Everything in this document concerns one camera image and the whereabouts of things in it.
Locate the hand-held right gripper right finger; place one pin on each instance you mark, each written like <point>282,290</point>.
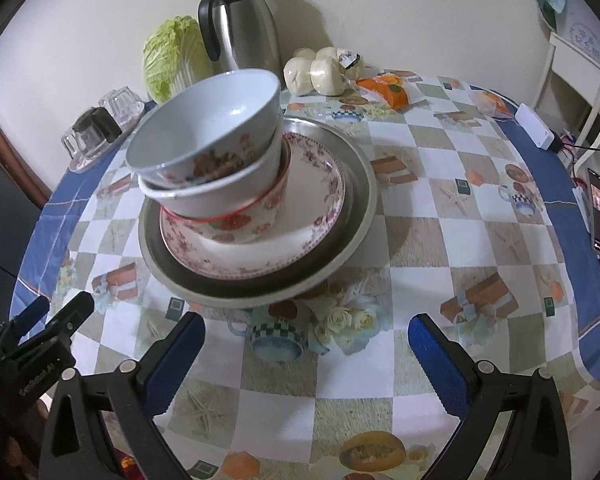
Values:
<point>440,365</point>

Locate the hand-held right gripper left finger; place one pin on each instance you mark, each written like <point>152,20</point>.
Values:
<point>172,365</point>

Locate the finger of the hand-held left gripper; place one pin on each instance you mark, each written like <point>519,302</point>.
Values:
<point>27,317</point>
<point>72,312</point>

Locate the strawberry print red-rim bowl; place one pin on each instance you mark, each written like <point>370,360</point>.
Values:
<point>250,225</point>

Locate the small plain white bowl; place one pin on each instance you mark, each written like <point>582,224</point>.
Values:
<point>220,195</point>

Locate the stainless steel plate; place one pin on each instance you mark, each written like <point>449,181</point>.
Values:
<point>360,200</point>

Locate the pink floral ceramic plate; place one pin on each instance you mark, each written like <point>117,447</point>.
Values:
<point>315,210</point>

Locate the pale blue bowl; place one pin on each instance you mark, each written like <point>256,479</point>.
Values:
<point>210,115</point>

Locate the glass cups on tray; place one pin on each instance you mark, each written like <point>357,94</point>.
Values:
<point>87,162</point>

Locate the glass jug with black lid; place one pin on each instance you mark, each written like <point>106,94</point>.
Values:
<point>92,130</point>

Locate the clear glass cup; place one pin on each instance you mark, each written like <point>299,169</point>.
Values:
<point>108,101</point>
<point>128,103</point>

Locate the black plug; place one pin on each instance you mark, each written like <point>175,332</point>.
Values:
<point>562,145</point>

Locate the orange snack packet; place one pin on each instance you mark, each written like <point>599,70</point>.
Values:
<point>390,90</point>
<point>492,105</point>

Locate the napa cabbage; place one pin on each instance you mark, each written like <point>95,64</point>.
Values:
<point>172,60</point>

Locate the bag of white steamed buns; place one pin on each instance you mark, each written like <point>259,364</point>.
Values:
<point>320,72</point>

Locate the white wooden chair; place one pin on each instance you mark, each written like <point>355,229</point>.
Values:
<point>580,65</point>

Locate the stainless steel thermos jug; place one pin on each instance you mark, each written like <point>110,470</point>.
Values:
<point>245,25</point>

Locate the pale printed cushion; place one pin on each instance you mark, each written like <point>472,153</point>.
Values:
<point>580,15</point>

